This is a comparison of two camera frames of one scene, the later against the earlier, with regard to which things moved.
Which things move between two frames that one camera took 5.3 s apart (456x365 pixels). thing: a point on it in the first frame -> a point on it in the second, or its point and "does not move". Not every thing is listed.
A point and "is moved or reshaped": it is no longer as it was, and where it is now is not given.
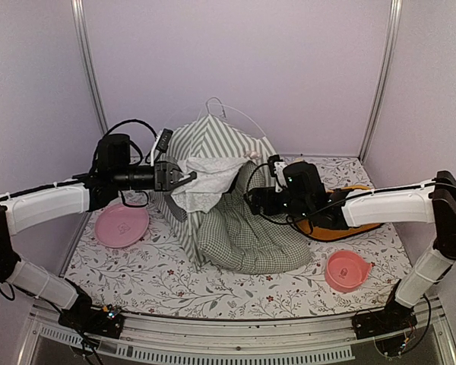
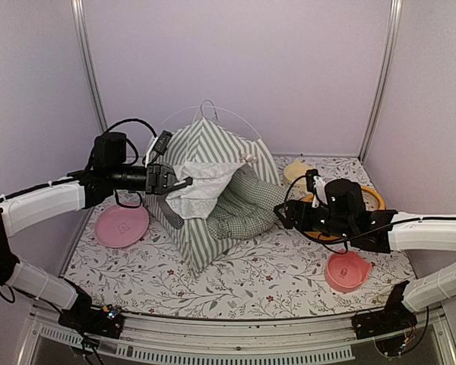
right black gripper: (267, 193) -> (296, 207)
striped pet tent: (204, 137) is moved or reshaped
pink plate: (119, 226) does not move
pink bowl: (346, 271) does not move
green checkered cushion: (234, 237) is moved or reshaped
